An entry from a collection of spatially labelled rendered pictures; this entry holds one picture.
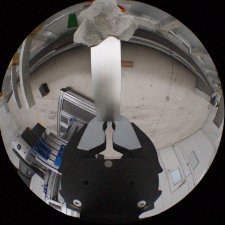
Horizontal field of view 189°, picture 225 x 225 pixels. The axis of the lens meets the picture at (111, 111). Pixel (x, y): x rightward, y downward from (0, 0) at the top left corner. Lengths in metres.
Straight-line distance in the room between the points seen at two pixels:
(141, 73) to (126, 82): 0.25
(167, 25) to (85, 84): 1.00
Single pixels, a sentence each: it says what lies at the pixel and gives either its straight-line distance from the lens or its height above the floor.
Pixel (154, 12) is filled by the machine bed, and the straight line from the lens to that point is 0.57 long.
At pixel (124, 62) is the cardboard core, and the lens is 0.88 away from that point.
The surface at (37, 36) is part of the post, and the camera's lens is 0.41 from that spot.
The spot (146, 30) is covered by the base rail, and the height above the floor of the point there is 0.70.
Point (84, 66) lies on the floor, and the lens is 1.00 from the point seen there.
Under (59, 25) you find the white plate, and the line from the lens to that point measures 0.32.
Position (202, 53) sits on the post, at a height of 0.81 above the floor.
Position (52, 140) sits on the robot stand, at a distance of 0.59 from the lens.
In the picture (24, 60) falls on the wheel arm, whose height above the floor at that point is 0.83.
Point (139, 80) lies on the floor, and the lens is 1.02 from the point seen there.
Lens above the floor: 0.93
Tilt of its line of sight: 60 degrees down
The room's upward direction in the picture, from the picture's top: 178 degrees clockwise
